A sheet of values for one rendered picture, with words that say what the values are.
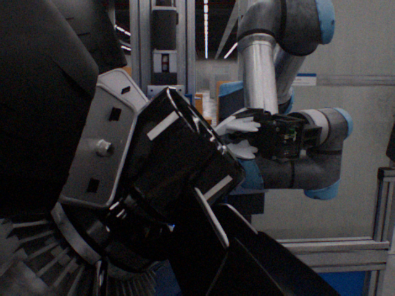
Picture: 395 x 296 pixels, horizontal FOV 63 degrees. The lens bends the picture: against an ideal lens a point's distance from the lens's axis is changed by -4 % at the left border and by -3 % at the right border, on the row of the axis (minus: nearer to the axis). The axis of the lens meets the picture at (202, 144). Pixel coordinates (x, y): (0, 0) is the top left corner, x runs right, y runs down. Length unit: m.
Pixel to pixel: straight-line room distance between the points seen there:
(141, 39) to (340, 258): 1.00
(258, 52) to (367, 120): 1.82
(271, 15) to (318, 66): 1.54
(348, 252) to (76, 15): 0.82
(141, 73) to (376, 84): 1.72
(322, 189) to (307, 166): 0.06
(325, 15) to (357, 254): 0.61
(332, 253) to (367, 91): 1.72
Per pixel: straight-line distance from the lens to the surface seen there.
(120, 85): 0.38
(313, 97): 2.36
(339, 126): 0.72
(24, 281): 0.28
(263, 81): 0.76
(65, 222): 0.30
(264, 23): 0.83
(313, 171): 0.72
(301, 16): 0.86
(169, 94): 0.30
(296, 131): 0.59
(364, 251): 0.98
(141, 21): 1.34
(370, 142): 2.58
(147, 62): 1.32
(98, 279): 0.29
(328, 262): 0.96
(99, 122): 0.25
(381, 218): 0.97
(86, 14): 0.44
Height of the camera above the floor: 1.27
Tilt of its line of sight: 11 degrees down
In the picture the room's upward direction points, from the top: straight up
